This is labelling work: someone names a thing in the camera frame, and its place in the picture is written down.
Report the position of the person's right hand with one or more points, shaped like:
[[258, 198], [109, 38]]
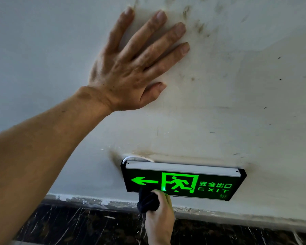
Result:
[[160, 221]]

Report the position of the person's left hand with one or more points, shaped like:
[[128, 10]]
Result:
[[122, 81]]

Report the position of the black cleaning cloth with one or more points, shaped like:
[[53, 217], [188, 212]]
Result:
[[148, 201]]

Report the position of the green illuminated exit sign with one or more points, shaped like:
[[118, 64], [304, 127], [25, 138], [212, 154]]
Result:
[[142, 173]]

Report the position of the person's left forearm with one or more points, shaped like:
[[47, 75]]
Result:
[[35, 160]]

